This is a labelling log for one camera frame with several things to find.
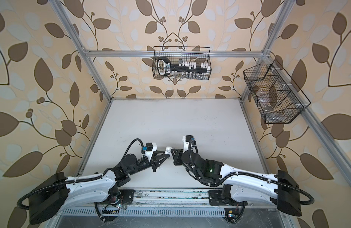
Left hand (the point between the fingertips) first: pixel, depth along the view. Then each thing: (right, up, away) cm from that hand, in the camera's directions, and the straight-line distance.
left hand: (168, 153), depth 72 cm
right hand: (+2, 0, 0) cm, 2 cm away
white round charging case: (0, +1, +1) cm, 1 cm away
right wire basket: (+58, +28, +2) cm, 64 cm away
